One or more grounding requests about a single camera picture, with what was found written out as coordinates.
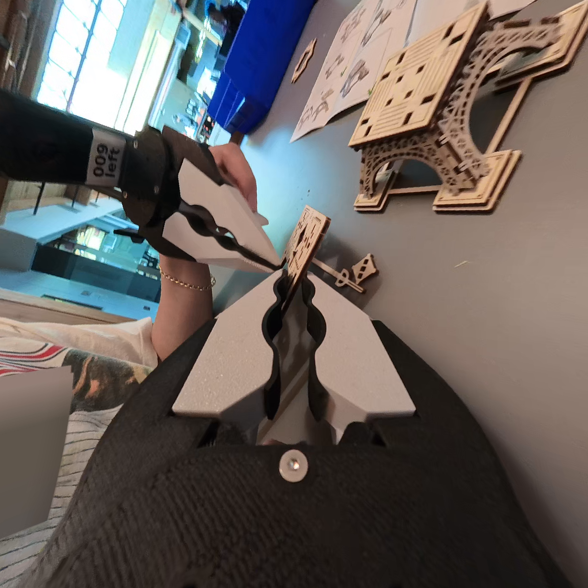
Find person's left forearm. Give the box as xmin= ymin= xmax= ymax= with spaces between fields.
xmin=151 ymin=271 xmax=217 ymax=363

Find bright window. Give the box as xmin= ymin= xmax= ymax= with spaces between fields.
xmin=36 ymin=0 xmax=184 ymax=134

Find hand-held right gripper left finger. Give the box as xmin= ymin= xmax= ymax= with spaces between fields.
xmin=172 ymin=269 xmax=289 ymax=433

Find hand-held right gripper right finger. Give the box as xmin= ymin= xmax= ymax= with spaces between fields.
xmin=301 ymin=271 xmax=417 ymax=444

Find person's left hand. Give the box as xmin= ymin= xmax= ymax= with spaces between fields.
xmin=209 ymin=143 xmax=258 ymax=206

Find grey desk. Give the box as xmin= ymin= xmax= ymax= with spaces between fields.
xmin=213 ymin=0 xmax=588 ymax=588

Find thin wooden strip piece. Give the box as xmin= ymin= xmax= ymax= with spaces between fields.
xmin=312 ymin=258 xmax=367 ymax=294

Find person's printed shirt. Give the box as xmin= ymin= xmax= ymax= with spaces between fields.
xmin=0 ymin=317 xmax=158 ymax=567

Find gold chain bracelet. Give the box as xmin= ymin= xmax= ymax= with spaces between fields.
xmin=160 ymin=270 xmax=217 ymax=291

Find wooden ring piece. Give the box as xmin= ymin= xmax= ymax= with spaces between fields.
xmin=292 ymin=39 xmax=318 ymax=84

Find wooden puzzle parts sheet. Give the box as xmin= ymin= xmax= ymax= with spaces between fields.
xmin=280 ymin=205 xmax=331 ymax=318

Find wooden tower base model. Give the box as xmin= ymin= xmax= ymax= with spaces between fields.
xmin=348 ymin=0 xmax=579 ymax=214

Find blue plastic bin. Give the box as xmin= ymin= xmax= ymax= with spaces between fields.
xmin=207 ymin=0 xmax=318 ymax=135

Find wooden plank bench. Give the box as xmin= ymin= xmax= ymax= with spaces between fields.
xmin=0 ymin=299 xmax=138 ymax=325

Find white instruction sheet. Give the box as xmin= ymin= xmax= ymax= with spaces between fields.
xmin=289 ymin=0 xmax=537 ymax=144

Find small square wooden piece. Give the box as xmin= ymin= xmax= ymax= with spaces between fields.
xmin=351 ymin=253 xmax=380 ymax=282

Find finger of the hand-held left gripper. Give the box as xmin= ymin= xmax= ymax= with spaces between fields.
xmin=161 ymin=213 xmax=282 ymax=274
xmin=176 ymin=158 xmax=282 ymax=266

